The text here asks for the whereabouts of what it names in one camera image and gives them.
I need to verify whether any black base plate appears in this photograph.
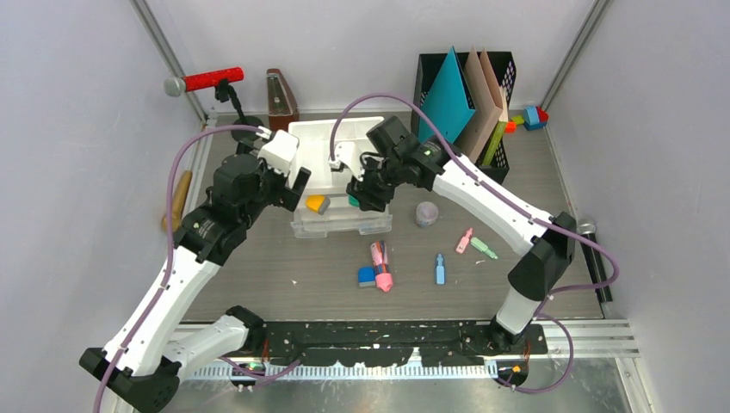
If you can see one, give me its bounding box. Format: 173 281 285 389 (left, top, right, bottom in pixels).
231 320 548 367

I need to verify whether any blue red toy block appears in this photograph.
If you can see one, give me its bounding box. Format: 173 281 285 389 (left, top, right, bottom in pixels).
523 106 549 131

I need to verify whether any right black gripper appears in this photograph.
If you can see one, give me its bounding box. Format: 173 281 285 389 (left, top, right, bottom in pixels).
345 153 404 213

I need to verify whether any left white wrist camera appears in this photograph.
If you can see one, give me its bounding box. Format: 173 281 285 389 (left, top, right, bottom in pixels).
257 126 300 177

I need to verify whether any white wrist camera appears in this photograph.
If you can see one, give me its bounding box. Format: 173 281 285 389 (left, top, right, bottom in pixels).
257 126 300 177
328 141 365 182

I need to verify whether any green illustrated book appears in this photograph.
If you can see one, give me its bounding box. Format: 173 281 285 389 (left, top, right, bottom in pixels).
481 120 507 166

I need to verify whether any clear jar of pins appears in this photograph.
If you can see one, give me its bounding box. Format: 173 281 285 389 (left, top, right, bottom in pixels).
415 201 439 228

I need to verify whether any orange eraser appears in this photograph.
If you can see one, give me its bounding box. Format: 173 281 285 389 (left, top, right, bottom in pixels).
305 194 331 215

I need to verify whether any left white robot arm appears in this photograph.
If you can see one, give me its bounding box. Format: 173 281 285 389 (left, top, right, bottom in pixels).
79 154 311 412

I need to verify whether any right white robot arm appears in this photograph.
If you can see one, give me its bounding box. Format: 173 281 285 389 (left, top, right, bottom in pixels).
330 116 576 354

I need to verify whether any white plastic drawer unit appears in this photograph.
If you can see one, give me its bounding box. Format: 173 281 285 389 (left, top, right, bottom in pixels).
288 120 393 239

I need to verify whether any red handled microphone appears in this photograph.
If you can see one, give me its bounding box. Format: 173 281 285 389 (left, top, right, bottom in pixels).
163 67 244 97

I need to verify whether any blue eraser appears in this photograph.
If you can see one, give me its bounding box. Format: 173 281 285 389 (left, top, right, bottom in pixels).
357 267 376 287

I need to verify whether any black microphone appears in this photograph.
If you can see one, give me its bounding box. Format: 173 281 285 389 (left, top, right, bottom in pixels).
577 220 613 305

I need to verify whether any black microphone stand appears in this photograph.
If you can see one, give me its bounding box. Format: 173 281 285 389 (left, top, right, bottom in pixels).
214 78 263 155

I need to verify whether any orange toy block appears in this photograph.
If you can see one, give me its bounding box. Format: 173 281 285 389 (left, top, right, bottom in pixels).
504 121 517 133

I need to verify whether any pink cardboard folder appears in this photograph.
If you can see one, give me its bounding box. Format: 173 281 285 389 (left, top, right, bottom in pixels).
455 46 506 164

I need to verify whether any teal folder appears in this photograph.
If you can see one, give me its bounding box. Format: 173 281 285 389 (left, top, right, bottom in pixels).
414 49 476 144

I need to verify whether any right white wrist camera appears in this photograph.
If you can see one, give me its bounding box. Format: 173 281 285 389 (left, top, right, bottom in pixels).
328 141 365 182

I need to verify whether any brown wooden metronome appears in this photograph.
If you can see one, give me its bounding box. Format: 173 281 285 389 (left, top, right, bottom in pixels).
266 68 300 131

